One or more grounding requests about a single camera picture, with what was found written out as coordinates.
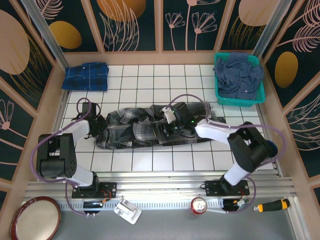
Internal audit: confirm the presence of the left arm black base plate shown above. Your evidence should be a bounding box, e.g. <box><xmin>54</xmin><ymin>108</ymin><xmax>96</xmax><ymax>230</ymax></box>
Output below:
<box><xmin>71</xmin><ymin>181</ymin><xmax>118</xmax><ymax>200</ymax></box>

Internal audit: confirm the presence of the aluminium frame post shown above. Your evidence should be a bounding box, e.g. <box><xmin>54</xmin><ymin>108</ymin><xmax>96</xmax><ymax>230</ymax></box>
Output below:
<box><xmin>21</xmin><ymin>0</ymin><xmax>69</xmax><ymax>66</ymax></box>
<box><xmin>252</xmin><ymin>0</ymin><xmax>293</xmax><ymax>60</ymax></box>

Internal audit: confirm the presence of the red drink can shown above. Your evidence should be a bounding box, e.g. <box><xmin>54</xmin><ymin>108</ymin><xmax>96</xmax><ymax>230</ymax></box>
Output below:
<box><xmin>191</xmin><ymin>196</ymin><xmax>209</xmax><ymax>215</ymax></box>

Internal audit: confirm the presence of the green connector plug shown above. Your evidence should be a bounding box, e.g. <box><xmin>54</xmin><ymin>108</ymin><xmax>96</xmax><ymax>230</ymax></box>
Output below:
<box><xmin>234</xmin><ymin>198</ymin><xmax>251</xmax><ymax>208</ymax></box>

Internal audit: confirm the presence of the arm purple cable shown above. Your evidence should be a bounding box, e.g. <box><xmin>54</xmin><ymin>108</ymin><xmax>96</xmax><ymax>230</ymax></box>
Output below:
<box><xmin>29</xmin><ymin>97</ymin><xmax>101</xmax><ymax>216</ymax></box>
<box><xmin>169</xmin><ymin>93</ymin><xmax>287</xmax><ymax>215</ymax></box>

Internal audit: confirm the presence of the white plastic bracket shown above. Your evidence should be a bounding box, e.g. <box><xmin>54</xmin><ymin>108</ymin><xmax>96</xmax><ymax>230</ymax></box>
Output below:
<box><xmin>113</xmin><ymin>198</ymin><xmax>142</xmax><ymax>225</ymax></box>

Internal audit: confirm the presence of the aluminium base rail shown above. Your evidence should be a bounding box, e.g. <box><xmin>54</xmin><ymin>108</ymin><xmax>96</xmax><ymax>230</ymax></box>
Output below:
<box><xmin>24</xmin><ymin>171</ymin><xmax>297</xmax><ymax>201</ymax></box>

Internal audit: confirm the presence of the black terminal block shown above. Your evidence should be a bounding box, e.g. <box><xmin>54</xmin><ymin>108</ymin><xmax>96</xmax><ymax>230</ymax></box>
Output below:
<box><xmin>83</xmin><ymin>201</ymin><xmax>104</xmax><ymax>209</ymax></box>

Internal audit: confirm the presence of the round red-rimmed plate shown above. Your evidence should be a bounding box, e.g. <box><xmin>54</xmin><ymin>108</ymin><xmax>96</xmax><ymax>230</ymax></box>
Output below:
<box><xmin>9</xmin><ymin>196</ymin><xmax>62</xmax><ymax>240</ymax></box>

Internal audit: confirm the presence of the folded blue plaid shirt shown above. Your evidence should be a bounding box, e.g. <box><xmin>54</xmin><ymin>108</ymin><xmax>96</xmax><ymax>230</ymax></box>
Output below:
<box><xmin>61</xmin><ymin>61</ymin><xmax>110</xmax><ymax>92</ymax></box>

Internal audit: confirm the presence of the crumpled blue dotted shirt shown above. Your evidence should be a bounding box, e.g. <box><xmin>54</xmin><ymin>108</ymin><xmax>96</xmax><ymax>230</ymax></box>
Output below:
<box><xmin>212</xmin><ymin>51</ymin><xmax>265</xmax><ymax>101</ymax></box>

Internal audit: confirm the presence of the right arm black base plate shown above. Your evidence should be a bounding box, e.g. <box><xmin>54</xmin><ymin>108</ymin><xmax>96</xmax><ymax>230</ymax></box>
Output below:
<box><xmin>204</xmin><ymin>179</ymin><xmax>251</xmax><ymax>197</ymax></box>

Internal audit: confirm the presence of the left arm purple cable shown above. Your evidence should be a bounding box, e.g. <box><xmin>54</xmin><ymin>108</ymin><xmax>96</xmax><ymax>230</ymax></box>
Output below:
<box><xmin>29</xmin><ymin>97</ymin><xmax>101</xmax><ymax>216</ymax></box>

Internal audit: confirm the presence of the teal plastic basket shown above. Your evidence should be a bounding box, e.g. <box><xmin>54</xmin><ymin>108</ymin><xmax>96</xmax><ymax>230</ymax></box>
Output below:
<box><xmin>214</xmin><ymin>51</ymin><xmax>267</xmax><ymax>108</ymax></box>

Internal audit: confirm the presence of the dark blue cup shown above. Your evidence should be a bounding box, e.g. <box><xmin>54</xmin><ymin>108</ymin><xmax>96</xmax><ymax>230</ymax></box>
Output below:
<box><xmin>266</xmin><ymin>140</ymin><xmax>279</xmax><ymax>159</ymax></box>

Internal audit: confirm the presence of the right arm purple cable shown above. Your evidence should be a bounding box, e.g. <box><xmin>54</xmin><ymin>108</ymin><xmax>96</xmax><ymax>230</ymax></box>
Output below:
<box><xmin>169</xmin><ymin>93</ymin><xmax>287</xmax><ymax>215</ymax></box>

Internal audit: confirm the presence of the white slotted cable duct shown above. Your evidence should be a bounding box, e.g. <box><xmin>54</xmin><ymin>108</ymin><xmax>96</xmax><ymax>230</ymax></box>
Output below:
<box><xmin>58</xmin><ymin>199</ymin><xmax>226</xmax><ymax>211</ymax></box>

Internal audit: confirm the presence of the grey plaid long sleeve shirt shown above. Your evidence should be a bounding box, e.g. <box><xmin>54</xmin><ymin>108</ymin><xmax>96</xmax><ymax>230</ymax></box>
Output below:
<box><xmin>94</xmin><ymin>100</ymin><xmax>227</xmax><ymax>151</ymax></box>

